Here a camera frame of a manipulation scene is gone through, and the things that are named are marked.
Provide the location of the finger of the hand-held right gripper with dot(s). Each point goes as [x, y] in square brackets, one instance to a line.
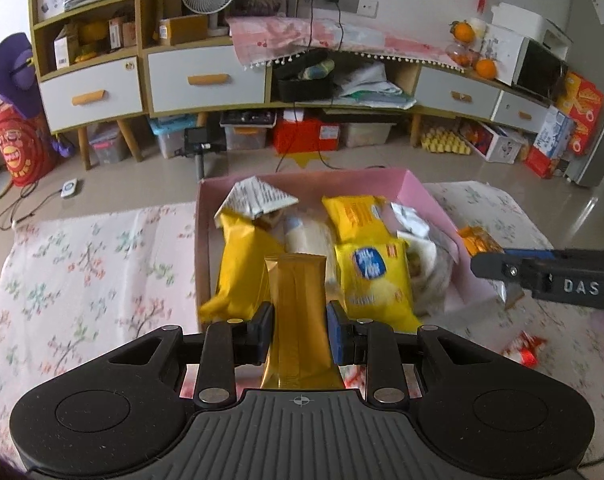
[529, 254]
[496, 267]

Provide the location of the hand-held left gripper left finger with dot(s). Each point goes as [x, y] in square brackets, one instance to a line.
[263, 332]

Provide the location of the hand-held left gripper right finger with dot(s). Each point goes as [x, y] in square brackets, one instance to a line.
[337, 332]

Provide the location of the gold foil snack bar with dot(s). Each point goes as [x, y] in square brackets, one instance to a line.
[299, 310]

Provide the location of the plain yellow ribbed snack packet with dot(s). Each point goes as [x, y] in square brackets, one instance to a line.
[242, 260]

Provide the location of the clear rice cracker packet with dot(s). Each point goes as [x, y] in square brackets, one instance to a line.
[302, 235]

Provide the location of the yellow packet with red print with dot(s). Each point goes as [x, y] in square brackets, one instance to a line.
[354, 217]

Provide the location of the pink cardboard box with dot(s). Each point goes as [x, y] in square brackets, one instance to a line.
[332, 182]

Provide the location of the small orange foil packet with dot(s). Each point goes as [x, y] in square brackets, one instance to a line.
[479, 240]

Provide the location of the yellow packet with blue logo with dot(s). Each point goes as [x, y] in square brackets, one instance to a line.
[376, 285]

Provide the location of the white green snack packet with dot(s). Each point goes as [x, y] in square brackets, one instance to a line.
[434, 275]

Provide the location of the small red candy packet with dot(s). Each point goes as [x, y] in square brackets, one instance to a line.
[524, 349]

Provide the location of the small red carton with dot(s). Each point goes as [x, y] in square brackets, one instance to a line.
[540, 162]

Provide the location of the white printed box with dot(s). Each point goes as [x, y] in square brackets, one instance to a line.
[501, 142]

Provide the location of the blue white carton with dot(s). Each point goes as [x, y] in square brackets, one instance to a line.
[554, 132]

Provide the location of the yellow egg tray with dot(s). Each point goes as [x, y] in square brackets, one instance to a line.
[446, 142]

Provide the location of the white cookie packet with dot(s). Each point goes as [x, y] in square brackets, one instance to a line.
[254, 197]

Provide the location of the small white cabinet drawer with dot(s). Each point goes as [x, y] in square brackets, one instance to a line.
[521, 112]

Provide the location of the red yellow carton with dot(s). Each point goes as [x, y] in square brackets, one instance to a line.
[581, 110]

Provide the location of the silver refrigerator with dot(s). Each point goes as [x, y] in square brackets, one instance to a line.
[596, 85]

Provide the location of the clear flat storage bin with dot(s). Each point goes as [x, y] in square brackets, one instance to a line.
[369, 134]

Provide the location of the black microwave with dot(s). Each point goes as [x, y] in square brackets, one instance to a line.
[539, 70]

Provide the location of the floral tablecloth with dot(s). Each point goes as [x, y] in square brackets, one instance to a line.
[82, 270]

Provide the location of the orange fruit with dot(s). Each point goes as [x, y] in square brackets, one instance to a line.
[462, 31]
[485, 68]

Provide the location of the red box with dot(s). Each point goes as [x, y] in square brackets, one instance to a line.
[307, 135]

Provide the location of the clear bin with dark lid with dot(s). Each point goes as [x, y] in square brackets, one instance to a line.
[247, 130]

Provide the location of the clear bag of oranges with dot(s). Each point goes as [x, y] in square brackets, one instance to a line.
[460, 55]

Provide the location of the clear bin with blue lid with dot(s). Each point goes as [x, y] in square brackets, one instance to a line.
[172, 135]

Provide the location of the white plastic bags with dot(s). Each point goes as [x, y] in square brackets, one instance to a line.
[371, 87]

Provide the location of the white appliance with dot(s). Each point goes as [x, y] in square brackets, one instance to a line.
[531, 27]

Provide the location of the white charger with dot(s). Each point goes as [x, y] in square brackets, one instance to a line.
[69, 189]

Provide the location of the black basket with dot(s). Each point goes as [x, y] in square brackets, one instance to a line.
[302, 82]

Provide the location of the pink cloth with pompom trim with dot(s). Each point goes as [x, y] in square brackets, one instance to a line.
[362, 35]

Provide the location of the red printed bag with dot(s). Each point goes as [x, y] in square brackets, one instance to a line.
[19, 145]

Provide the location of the brown cardboard box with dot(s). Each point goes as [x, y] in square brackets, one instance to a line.
[182, 30]

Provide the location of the wooden cabinet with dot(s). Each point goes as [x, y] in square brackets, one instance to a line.
[142, 35]

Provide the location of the small brown box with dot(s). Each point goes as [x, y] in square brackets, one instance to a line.
[122, 32]

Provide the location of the yellow toy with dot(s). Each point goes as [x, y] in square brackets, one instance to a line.
[93, 37]

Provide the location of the white labelled box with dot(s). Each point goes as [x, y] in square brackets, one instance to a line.
[66, 47]

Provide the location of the purple plush toy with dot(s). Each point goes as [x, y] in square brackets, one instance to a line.
[14, 70]

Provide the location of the black camera on stand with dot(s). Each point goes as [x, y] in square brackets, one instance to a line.
[197, 140]

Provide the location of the wall power outlets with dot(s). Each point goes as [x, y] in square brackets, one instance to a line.
[342, 0]

